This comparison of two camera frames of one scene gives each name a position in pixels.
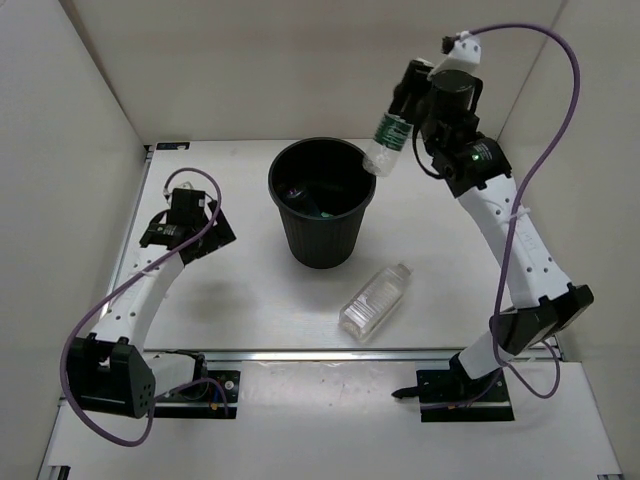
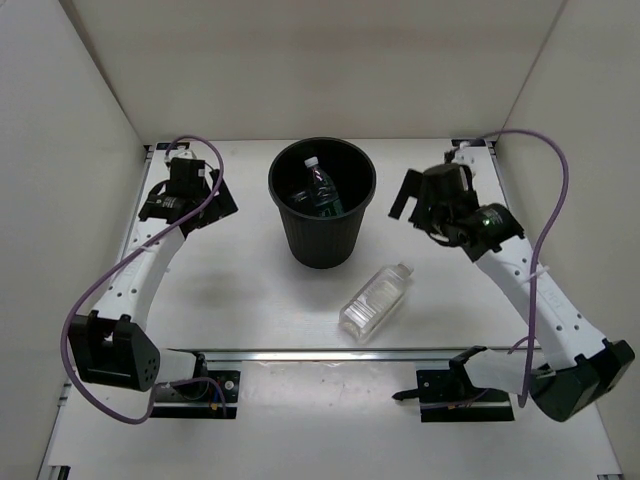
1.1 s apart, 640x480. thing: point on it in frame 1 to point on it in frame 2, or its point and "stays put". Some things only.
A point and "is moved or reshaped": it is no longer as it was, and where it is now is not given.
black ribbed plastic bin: x=322 y=187 stays put
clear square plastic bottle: x=372 y=303 stays put
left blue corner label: x=173 y=145 stays put
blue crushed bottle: x=293 y=193 is moved or reshaped
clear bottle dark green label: x=390 y=139 to x=323 y=190
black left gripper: x=219 y=235 to x=220 y=206
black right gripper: x=409 y=94 to x=412 y=189
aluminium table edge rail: x=332 y=354 stays put
